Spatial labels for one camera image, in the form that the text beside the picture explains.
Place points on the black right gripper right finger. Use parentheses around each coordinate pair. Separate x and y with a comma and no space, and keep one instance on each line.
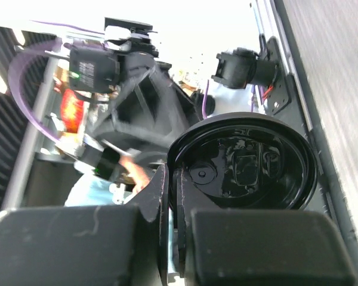
(200,228)

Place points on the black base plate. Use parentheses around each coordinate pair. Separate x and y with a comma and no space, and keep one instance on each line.
(277,77)

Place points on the black plastic cup lid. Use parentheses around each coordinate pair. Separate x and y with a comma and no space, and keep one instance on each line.
(248,161)

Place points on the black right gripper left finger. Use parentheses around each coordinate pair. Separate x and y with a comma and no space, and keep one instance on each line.
(146,233)

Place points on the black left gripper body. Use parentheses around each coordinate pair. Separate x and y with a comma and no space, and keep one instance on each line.
(149,113)

